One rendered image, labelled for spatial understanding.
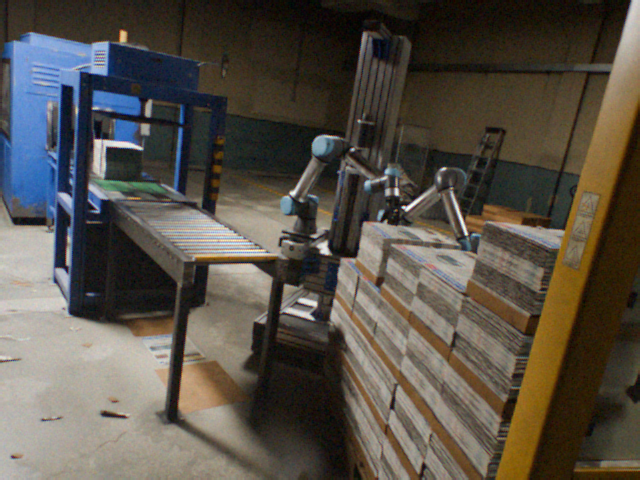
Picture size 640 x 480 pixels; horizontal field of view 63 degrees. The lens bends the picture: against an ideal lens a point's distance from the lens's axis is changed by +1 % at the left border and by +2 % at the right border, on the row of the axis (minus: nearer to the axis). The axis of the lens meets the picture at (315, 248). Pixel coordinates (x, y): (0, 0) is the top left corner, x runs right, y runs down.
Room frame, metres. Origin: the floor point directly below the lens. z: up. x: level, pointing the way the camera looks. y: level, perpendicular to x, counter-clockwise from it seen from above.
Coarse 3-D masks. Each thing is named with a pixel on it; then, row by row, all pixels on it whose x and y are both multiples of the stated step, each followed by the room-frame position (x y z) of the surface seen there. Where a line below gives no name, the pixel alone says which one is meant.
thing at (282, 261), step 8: (200, 208) 3.40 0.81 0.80; (208, 216) 3.21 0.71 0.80; (224, 224) 3.04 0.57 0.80; (240, 232) 2.90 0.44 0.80; (256, 240) 2.76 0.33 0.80; (264, 248) 2.63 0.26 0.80; (280, 256) 2.52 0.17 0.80; (256, 264) 2.66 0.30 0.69; (264, 264) 2.59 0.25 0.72; (272, 264) 2.53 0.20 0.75; (280, 264) 2.48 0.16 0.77; (272, 272) 2.52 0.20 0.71; (280, 272) 2.48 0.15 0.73; (280, 280) 2.48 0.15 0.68
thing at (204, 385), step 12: (156, 372) 2.60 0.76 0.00; (168, 372) 2.62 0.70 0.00; (192, 372) 2.66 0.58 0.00; (204, 372) 2.68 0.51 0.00; (216, 372) 2.70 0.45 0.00; (180, 384) 2.51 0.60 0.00; (192, 384) 2.53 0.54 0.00; (204, 384) 2.55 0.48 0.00; (216, 384) 2.57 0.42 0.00; (228, 384) 2.59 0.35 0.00; (180, 396) 2.40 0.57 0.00; (192, 396) 2.42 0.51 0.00; (204, 396) 2.43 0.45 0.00; (216, 396) 2.45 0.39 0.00; (228, 396) 2.47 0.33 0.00; (240, 396) 2.49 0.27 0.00; (180, 408) 2.29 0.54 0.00; (192, 408) 2.31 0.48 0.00; (204, 408) 2.33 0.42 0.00
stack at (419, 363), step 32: (352, 288) 2.35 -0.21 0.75; (384, 320) 1.97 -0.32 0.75; (352, 352) 2.22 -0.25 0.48; (416, 352) 1.68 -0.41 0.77; (320, 384) 2.57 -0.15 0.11; (352, 384) 2.14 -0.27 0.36; (384, 384) 1.83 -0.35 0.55; (416, 384) 1.63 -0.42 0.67; (352, 416) 2.08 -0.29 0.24; (384, 416) 1.79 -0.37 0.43; (416, 416) 1.58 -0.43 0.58; (352, 448) 2.02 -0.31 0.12; (384, 448) 1.75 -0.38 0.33; (416, 448) 1.53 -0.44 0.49
